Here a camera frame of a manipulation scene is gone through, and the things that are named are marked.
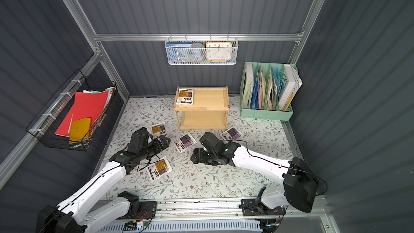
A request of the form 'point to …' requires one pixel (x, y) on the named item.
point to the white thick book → (295, 83)
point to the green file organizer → (260, 91)
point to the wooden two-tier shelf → (209, 111)
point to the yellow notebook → (80, 129)
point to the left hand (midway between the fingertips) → (163, 143)
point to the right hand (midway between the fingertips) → (198, 157)
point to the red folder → (86, 105)
